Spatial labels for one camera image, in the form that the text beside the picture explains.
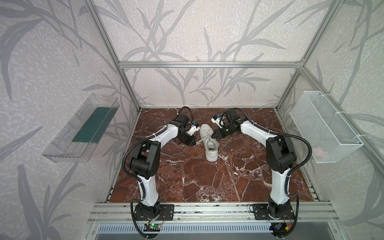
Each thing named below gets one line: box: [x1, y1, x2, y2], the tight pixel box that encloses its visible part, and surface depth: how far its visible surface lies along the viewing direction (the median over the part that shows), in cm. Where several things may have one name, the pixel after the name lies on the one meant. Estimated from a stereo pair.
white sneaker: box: [199, 123, 219, 162], surface depth 93 cm
